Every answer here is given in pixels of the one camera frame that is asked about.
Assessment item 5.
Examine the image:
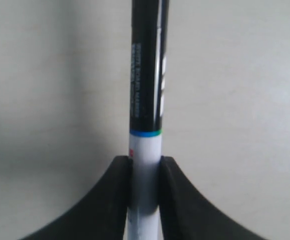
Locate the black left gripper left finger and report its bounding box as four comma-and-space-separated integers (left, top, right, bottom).
25, 155, 132, 240

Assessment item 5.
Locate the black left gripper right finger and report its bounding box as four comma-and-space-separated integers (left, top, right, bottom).
159, 156, 261, 240

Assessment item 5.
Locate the black and white marker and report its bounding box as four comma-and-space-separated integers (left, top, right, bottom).
127, 0, 170, 240

